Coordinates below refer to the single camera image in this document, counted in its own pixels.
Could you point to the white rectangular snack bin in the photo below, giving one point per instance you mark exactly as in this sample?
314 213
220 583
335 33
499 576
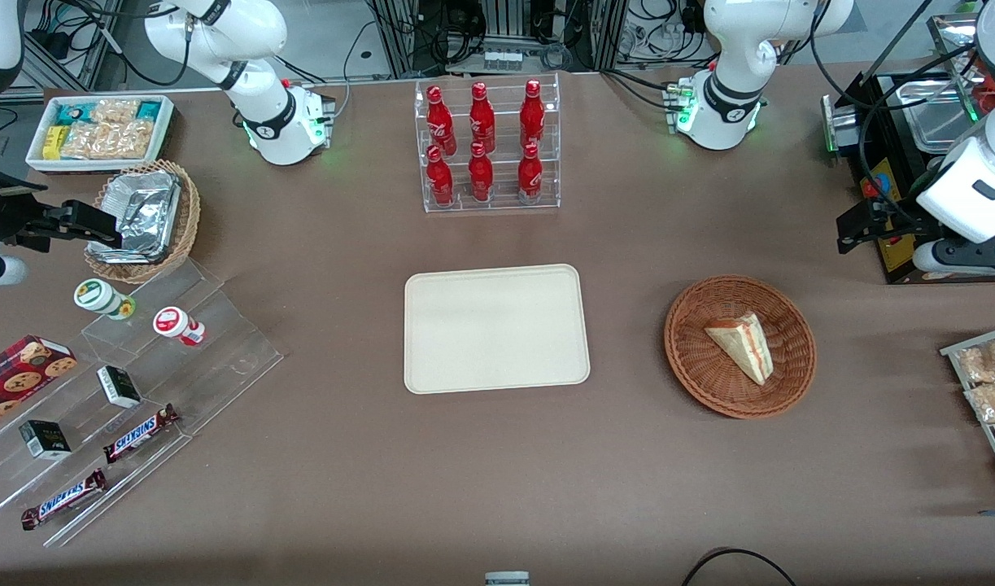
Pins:
165 134

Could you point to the red chocolate cookie box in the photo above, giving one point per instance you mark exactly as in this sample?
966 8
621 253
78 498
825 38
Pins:
17 374

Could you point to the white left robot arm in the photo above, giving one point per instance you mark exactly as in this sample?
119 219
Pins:
721 102

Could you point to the brown wicker basket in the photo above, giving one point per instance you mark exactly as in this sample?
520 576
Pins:
700 358

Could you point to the aluminium foil container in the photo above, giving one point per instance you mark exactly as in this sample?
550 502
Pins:
143 232
143 185

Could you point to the white power strip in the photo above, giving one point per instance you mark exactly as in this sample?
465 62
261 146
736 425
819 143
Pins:
503 61

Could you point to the small grey device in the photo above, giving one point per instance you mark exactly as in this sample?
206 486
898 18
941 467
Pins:
507 579

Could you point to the clear snack bag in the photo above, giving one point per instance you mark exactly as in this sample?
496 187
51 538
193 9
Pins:
985 362
993 403

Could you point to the red lid yogurt cup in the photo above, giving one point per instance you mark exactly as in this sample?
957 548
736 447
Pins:
172 323

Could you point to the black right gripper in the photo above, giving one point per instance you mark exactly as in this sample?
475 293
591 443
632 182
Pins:
2 213

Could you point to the red cola bottle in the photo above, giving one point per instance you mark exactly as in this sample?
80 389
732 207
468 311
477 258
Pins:
440 122
532 114
480 175
530 175
482 118
439 179

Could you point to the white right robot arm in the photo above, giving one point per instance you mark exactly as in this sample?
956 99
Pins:
273 122

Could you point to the teal snack packet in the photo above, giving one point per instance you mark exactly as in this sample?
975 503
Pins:
72 112

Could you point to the black food warmer machine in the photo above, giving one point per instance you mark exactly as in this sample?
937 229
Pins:
892 244

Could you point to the tray of packaged snacks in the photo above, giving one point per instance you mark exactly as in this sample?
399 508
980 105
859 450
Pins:
989 423

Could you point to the stainless steel pan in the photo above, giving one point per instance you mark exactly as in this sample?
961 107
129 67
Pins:
936 118

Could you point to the clear rice cracker bag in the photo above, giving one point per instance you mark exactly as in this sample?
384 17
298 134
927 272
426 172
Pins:
106 140
115 110

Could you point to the beige plastic tray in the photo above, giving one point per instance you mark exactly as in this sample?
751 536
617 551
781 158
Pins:
497 330

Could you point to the light wicker basket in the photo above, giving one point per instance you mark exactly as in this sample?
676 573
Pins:
186 220

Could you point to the clear acrylic stepped display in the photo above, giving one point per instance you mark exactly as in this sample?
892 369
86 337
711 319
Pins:
220 342

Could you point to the green lid yogurt cup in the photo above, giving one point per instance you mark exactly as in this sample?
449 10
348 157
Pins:
94 295

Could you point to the Snickers chocolate bar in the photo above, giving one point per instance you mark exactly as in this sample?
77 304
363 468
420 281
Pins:
62 499
139 434

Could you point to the clear acrylic bottle rack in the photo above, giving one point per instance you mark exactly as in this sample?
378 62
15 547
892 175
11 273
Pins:
505 207

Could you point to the small black box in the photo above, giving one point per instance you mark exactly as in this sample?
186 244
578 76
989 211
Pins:
45 439
119 387

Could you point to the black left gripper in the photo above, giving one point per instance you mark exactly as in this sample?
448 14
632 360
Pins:
894 215

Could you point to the yellow snack box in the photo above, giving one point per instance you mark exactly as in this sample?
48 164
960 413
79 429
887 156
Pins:
54 142

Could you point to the triangle sandwich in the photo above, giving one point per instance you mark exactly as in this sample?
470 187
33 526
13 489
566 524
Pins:
745 346

